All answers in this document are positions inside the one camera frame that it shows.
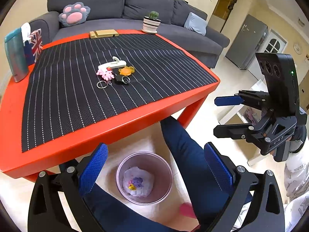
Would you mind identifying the black retractable key reel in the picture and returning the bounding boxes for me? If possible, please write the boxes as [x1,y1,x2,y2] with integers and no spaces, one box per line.
[114,74,130,85]

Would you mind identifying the pink octopus keychain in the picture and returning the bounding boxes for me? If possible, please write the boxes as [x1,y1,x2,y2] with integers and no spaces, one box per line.
[96,67,115,81]

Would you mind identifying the orange rubber toy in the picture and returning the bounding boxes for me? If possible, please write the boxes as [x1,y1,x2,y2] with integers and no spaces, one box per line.
[118,66,135,77]

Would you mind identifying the white plastic tube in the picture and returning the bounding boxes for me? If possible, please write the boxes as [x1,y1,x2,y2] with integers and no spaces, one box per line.
[98,56,127,70]

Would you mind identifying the yellow rubber toy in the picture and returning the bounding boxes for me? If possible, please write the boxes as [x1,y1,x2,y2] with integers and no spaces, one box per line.
[128,184,136,190]

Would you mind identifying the purple paper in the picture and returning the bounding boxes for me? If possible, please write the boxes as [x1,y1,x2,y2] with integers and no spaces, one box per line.
[132,177,143,188]

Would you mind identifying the pink trash bin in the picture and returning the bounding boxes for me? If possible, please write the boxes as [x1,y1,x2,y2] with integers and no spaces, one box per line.
[116,151,173,206]

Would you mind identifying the person right hand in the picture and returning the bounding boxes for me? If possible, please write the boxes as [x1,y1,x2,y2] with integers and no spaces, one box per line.
[289,125,307,154]

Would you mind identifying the grey refrigerator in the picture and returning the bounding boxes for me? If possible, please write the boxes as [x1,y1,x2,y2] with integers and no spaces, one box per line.
[225,14,268,70]

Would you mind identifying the black striped table mat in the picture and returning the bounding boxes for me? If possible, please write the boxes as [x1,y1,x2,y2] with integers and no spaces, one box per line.
[21,34,217,152]

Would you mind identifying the light blue cushion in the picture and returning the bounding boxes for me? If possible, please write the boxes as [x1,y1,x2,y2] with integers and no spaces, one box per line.
[184,12,207,36]

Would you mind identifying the potted cactus striped pot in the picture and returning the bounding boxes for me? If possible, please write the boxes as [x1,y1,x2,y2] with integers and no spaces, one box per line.
[142,11,161,34]

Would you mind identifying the wooden phone stand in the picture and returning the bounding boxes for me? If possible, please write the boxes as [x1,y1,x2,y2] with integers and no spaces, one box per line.
[89,29,119,39]

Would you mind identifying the union jack tissue box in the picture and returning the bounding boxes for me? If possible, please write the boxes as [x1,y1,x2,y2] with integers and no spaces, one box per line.
[21,23,43,66]

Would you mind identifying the teal thermos tumbler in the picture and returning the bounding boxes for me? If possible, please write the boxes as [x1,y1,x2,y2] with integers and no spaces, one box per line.
[4,28,29,83]

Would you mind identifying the paw shaped cushion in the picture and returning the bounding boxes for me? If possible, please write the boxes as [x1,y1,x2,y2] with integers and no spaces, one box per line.
[58,2,91,27]

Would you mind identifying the dark grey sofa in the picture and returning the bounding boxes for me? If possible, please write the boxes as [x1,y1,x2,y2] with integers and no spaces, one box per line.
[30,0,230,68]

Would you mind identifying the black camera box right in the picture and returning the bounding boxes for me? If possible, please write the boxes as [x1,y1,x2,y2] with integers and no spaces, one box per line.
[256,52,299,117]

